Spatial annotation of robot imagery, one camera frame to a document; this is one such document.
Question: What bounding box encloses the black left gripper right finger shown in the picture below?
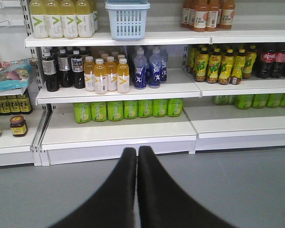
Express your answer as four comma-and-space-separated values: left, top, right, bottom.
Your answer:
137, 146, 233, 228

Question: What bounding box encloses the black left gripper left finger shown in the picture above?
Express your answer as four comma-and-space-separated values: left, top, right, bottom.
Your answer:
51, 148, 137, 228

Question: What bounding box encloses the light blue plastic basket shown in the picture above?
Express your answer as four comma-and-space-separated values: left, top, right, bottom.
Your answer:
105, 0, 151, 40

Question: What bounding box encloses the green drink bottle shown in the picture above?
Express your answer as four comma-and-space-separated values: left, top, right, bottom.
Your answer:
138, 100, 153, 118
123, 100, 138, 119
74, 103, 91, 124
167, 98, 183, 117
107, 101, 124, 122
90, 102, 107, 122
152, 99, 168, 117

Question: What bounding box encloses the orange juice bottle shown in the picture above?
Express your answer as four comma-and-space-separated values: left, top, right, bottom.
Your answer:
117, 58, 130, 94
105, 56, 117, 91
94, 58, 107, 95
84, 56, 95, 92

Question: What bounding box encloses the white store shelf unit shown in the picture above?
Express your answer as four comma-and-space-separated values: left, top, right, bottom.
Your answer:
0, 0, 285, 166

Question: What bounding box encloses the blue sports drink bottle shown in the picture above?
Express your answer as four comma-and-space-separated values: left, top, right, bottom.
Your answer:
134, 47, 147, 89
160, 46, 168, 83
149, 47, 162, 88

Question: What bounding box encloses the dark tea bottle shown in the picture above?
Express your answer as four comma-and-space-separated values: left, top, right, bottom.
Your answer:
42, 48, 59, 92
57, 49, 73, 87
71, 50, 85, 89

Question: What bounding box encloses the yellow lemon tea bottle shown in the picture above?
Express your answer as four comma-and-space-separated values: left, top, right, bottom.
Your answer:
218, 49, 234, 85
230, 49, 246, 85
242, 45, 257, 79
195, 47, 209, 82
206, 48, 221, 84

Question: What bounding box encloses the blue snack bag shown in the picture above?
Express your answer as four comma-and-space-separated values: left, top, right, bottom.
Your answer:
0, 57, 38, 92

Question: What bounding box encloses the cola bottle red label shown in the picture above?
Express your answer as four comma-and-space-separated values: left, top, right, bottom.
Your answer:
270, 44, 285, 78
256, 43, 276, 79

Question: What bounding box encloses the pale yellow drink bottle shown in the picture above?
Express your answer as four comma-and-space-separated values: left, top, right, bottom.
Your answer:
29, 0, 49, 38
46, 0, 63, 38
76, 0, 93, 38
60, 0, 78, 38

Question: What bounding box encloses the orange C100 drink bottle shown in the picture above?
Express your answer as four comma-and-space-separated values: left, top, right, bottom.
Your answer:
219, 0, 236, 29
193, 0, 209, 32
206, 0, 220, 31

